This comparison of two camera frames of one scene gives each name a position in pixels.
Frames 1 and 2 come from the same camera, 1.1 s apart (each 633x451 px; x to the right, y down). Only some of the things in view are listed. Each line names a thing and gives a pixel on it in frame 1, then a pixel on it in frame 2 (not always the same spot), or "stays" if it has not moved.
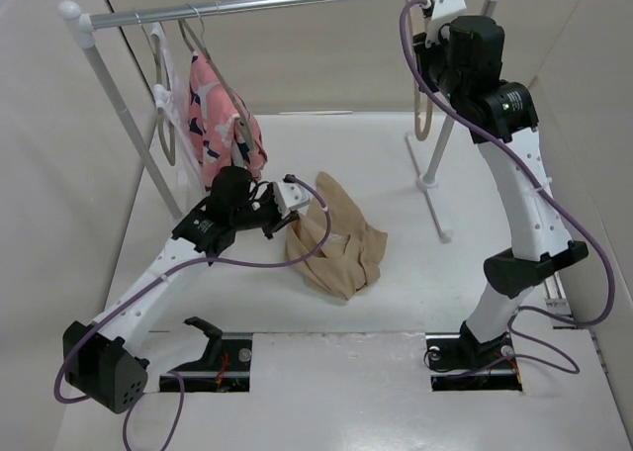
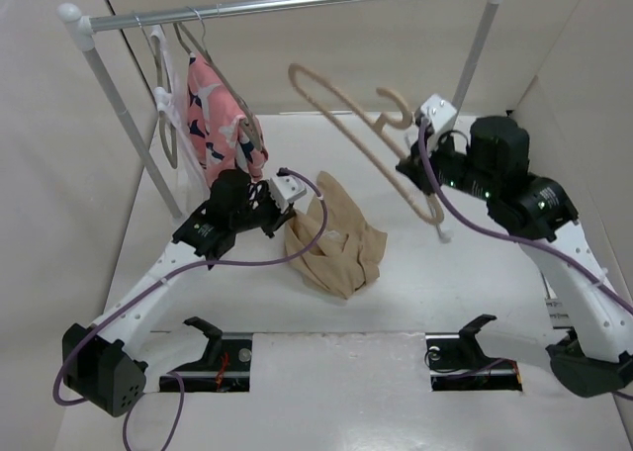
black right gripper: (425, 54) to (409, 165)
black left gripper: (278, 222) stays
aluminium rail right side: (557, 303) stays
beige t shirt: (346, 261) stays
